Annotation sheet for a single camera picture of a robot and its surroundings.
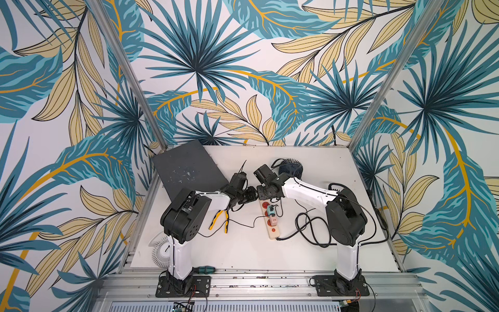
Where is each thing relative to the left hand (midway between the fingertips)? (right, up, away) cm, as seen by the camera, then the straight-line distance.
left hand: (258, 195), depth 96 cm
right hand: (-3, -3, -5) cm, 6 cm away
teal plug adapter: (+5, -5, -11) cm, 13 cm away
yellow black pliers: (-20, -9, -6) cm, 22 cm away
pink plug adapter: (+6, -9, -12) cm, 16 cm away
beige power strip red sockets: (+6, -14, -10) cm, 19 cm away
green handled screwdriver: (-22, -26, -21) cm, 40 cm away
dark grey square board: (-38, +14, +10) cm, 42 cm away
